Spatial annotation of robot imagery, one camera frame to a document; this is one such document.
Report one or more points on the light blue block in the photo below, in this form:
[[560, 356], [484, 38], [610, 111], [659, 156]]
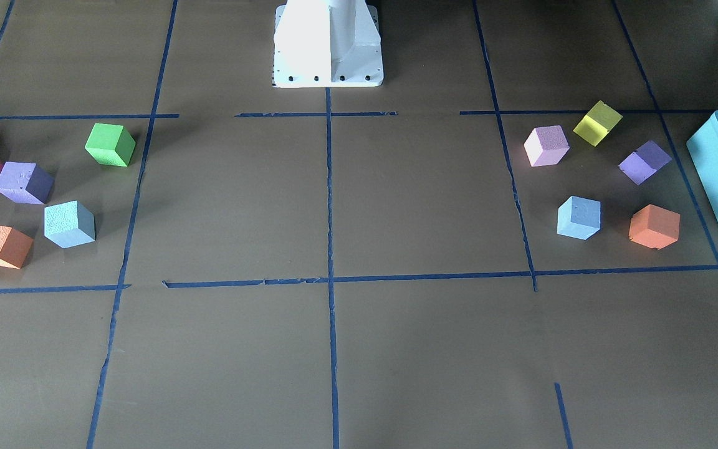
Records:
[[69, 224], [579, 217]]

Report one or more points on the yellow foam block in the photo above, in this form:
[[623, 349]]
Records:
[[597, 123]]

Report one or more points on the purple foam block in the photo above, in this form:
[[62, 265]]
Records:
[[25, 183], [644, 162]]

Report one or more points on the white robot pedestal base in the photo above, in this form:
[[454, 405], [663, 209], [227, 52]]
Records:
[[327, 44]]

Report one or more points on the light pink foam block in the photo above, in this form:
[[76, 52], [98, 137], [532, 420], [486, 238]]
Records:
[[546, 145]]

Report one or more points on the green foam block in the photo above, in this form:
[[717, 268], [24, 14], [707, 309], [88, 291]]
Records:
[[110, 144]]

